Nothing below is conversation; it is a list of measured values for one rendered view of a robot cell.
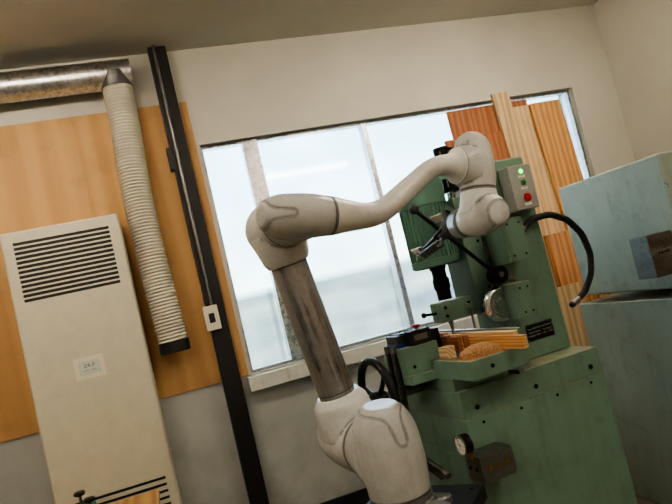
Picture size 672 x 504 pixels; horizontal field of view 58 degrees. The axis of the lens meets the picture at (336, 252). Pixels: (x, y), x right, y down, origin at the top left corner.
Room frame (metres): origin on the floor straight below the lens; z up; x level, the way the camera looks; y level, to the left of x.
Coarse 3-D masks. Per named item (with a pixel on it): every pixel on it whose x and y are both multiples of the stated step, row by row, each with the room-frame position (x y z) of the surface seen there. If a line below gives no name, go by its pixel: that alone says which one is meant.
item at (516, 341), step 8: (472, 336) 2.07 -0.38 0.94; (480, 336) 2.02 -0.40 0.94; (488, 336) 1.98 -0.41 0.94; (496, 336) 1.94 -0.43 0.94; (504, 336) 1.90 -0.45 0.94; (512, 336) 1.86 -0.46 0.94; (520, 336) 1.83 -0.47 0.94; (472, 344) 2.07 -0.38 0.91; (504, 344) 1.91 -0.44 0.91; (512, 344) 1.87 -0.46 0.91; (520, 344) 1.84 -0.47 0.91
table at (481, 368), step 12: (384, 360) 2.38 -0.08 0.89; (432, 360) 2.03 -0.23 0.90; (444, 360) 1.97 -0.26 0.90; (480, 360) 1.84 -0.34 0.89; (492, 360) 1.86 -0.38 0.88; (504, 360) 1.87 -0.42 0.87; (516, 360) 1.89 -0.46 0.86; (528, 360) 1.90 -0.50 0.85; (432, 372) 2.01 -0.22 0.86; (444, 372) 1.97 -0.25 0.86; (456, 372) 1.91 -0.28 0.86; (468, 372) 1.84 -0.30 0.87; (480, 372) 1.84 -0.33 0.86; (492, 372) 1.85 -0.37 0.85; (408, 384) 2.01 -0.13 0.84
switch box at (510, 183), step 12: (504, 168) 2.14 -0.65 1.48; (516, 168) 2.14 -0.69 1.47; (528, 168) 2.16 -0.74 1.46; (504, 180) 2.16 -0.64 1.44; (516, 180) 2.14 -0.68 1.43; (528, 180) 2.16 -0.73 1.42; (504, 192) 2.17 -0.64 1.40; (516, 192) 2.13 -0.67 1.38; (528, 192) 2.15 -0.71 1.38; (516, 204) 2.13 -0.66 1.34
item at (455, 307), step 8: (464, 296) 2.18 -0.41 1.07; (432, 304) 2.18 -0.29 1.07; (440, 304) 2.14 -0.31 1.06; (448, 304) 2.15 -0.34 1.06; (456, 304) 2.16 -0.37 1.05; (464, 304) 2.17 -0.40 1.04; (432, 312) 2.19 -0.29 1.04; (440, 312) 2.14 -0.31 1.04; (448, 312) 2.15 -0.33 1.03; (456, 312) 2.16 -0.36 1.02; (464, 312) 2.17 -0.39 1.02; (440, 320) 2.15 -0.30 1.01; (448, 320) 2.14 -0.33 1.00
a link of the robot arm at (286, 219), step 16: (272, 208) 1.41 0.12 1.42; (288, 208) 1.42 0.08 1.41; (304, 208) 1.43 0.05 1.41; (320, 208) 1.44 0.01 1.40; (272, 224) 1.42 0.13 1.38; (288, 224) 1.42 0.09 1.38; (304, 224) 1.43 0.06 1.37; (320, 224) 1.45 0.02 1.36; (272, 240) 1.52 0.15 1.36; (288, 240) 1.49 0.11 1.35; (304, 240) 1.51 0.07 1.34
